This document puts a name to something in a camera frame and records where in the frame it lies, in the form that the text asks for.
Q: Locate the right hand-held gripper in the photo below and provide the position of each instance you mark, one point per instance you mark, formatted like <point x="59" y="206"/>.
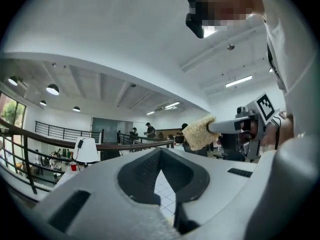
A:
<point x="265" y="109"/>

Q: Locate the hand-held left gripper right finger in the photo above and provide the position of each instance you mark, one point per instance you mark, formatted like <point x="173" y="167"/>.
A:
<point x="220" y="189"/>

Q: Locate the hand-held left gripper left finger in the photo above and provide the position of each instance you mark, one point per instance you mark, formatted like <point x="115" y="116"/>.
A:
<point x="100" y="184"/>

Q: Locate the person's right forearm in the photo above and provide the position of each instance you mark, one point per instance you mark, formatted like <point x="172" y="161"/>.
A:
<point x="282" y="131"/>

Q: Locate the black office chair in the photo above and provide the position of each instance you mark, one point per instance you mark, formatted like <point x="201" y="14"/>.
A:
<point x="232" y="146"/>

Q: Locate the red plastic cup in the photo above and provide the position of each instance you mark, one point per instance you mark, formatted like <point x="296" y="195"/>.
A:
<point x="73" y="166"/>

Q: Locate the white table lamp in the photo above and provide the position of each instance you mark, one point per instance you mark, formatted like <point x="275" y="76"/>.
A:
<point x="86" y="150"/>

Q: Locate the ceiling tube light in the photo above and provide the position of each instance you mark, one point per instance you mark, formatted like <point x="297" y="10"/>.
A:
<point x="238" y="81"/>

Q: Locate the black balcony railing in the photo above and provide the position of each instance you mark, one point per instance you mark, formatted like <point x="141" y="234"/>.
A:
<point x="62" y="131"/>

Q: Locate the dark curved metal railing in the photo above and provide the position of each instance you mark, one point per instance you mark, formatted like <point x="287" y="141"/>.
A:
<point x="29" y="164"/>

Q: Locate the black pendant ceiling lamp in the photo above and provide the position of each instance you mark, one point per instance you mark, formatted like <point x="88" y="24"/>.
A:
<point x="52" y="89"/>
<point x="12" y="81"/>
<point x="76" y="109"/>
<point x="43" y="103"/>

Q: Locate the person's beige shirt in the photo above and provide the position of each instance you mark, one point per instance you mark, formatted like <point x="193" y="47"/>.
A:
<point x="295" y="46"/>

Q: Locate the large glass window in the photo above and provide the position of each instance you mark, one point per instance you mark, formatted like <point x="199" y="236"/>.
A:
<point x="11" y="111"/>

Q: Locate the person's head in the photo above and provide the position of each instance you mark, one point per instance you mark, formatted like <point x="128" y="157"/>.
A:
<point x="225" y="4"/>

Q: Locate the black head-mounted camera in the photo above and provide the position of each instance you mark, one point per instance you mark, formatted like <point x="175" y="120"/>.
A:
<point x="195" y="24"/>

